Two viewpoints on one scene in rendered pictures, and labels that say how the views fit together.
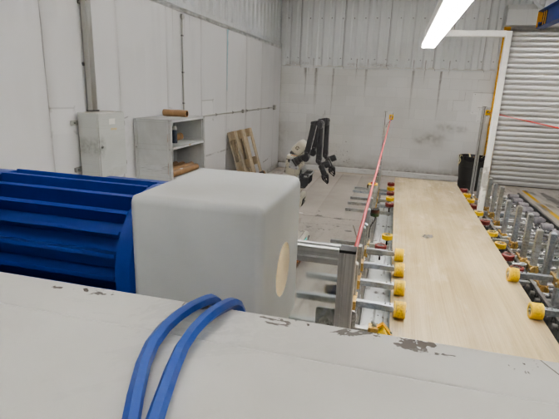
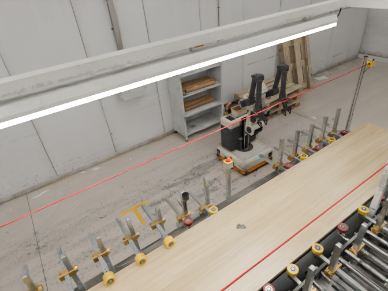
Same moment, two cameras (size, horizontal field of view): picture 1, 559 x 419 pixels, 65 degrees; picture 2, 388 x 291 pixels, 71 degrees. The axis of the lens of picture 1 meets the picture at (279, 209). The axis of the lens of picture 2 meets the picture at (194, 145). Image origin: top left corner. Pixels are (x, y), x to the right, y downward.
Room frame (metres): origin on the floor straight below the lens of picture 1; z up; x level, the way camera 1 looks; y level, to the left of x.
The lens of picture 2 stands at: (1.83, -1.95, 2.77)
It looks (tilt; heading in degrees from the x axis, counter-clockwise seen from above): 34 degrees down; 45
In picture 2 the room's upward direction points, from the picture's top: 6 degrees counter-clockwise
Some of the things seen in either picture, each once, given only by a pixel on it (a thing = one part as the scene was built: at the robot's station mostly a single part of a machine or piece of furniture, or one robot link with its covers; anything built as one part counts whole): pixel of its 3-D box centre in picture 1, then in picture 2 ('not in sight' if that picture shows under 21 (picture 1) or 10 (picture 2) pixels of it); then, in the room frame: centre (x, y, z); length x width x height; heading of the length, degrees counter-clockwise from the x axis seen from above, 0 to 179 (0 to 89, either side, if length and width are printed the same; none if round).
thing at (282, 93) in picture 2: (326, 138); (283, 82); (4.97, -0.49, 1.40); 0.11 x 0.06 x 0.43; 166
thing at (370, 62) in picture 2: (384, 153); (358, 97); (5.43, -1.27, 1.20); 0.15 x 0.12 x 1.00; 166
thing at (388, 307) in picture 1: (347, 300); (65, 271); (1.94, -0.34, 0.95); 0.50 x 0.04 x 0.04; 76
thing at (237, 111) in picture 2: not in sight; (239, 110); (4.90, 0.13, 0.87); 0.23 x 0.15 x 0.11; 166
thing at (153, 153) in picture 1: (173, 182); (196, 92); (5.24, 1.30, 0.78); 0.90 x 0.45 x 1.55; 166
